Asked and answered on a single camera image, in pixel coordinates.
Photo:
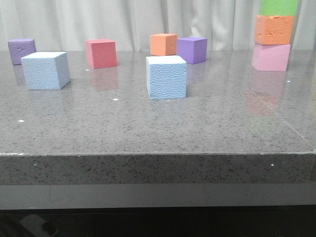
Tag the green foam cube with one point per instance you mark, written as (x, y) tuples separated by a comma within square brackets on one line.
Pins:
[(278, 7)]

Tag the large orange foam cube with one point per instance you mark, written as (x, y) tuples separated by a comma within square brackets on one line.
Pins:
[(273, 30)]

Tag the light blue textured foam cube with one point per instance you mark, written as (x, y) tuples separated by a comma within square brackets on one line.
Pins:
[(166, 77)]

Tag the red foam cube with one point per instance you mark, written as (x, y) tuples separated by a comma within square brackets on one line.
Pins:
[(101, 53)]

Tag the small orange foam cube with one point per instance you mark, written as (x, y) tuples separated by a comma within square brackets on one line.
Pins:
[(163, 44)]

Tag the pink foam cube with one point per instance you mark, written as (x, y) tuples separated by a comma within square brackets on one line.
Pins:
[(270, 57)]

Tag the dented purple foam cube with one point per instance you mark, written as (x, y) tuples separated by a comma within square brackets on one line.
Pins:
[(19, 48)]

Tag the white curtain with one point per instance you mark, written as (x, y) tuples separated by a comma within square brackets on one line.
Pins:
[(64, 25)]

